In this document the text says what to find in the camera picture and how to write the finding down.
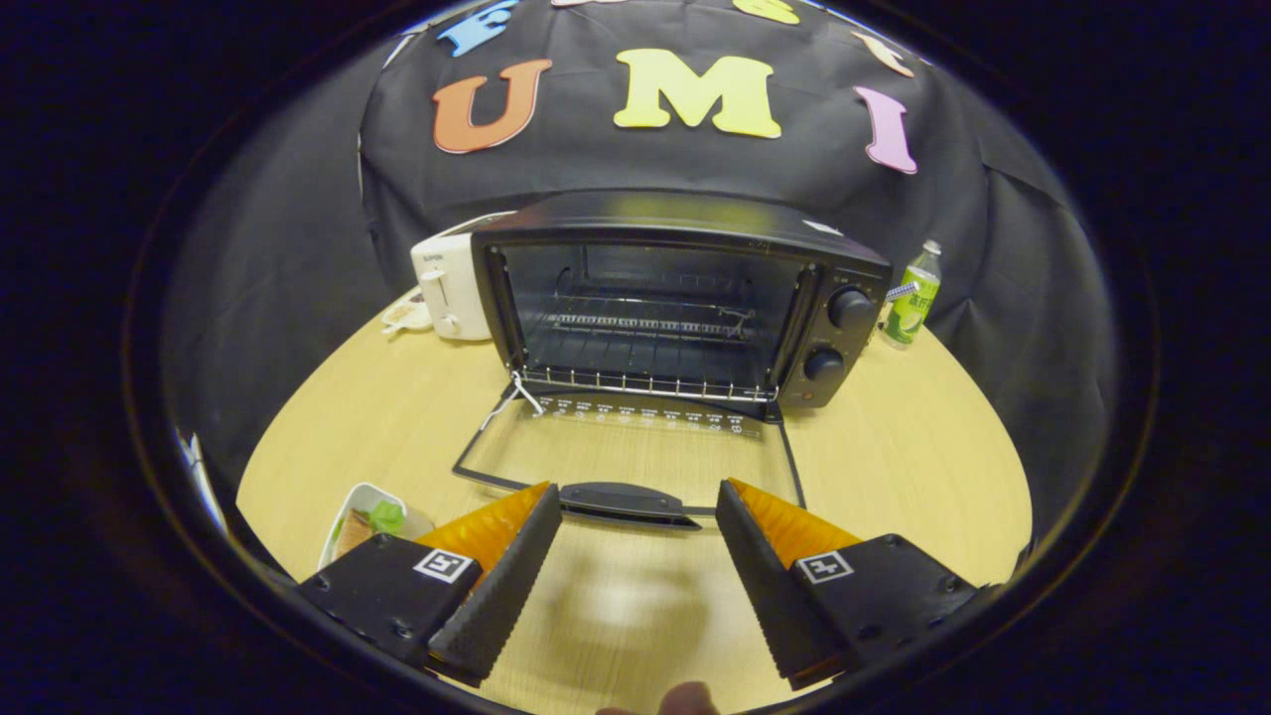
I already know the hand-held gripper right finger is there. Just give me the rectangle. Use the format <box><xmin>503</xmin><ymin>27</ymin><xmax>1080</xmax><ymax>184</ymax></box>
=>
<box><xmin>715</xmin><ymin>478</ymin><xmax>994</xmax><ymax>692</ymax></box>

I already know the green label plastic bottle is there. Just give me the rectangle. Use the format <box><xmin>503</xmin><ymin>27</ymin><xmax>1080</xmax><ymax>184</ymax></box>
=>
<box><xmin>880</xmin><ymin>239</ymin><xmax>942</xmax><ymax>350</ymax></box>

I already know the white power plug cable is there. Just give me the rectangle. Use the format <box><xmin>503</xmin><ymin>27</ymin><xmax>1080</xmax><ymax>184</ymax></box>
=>
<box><xmin>382</xmin><ymin>290</ymin><xmax>434</xmax><ymax>337</ymax></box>

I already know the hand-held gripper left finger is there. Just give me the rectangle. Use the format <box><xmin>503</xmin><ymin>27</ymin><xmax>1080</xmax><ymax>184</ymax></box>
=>
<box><xmin>298</xmin><ymin>482</ymin><xmax>563</xmax><ymax>687</ymax></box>

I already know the white pop-up toaster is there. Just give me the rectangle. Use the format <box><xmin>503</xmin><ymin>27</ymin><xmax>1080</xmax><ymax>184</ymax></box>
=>
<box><xmin>410</xmin><ymin>212</ymin><xmax>517</xmax><ymax>343</ymax></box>

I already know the black toaster oven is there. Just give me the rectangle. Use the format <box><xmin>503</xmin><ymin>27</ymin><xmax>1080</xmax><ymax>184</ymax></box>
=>
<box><xmin>452</xmin><ymin>189</ymin><xmax>895</xmax><ymax>530</ymax></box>

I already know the white plastic tray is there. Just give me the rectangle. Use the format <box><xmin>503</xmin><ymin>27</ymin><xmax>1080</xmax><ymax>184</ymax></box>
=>
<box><xmin>318</xmin><ymin>483</ymin><xmax>435</xmax><ymax>570</ymax></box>

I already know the white bread sandwich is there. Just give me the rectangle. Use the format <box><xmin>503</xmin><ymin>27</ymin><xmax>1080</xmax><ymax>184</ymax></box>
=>
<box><xmin>333</xmin><ymin>501</ymin><xmax>408</xmax><ymax>559</ymax></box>

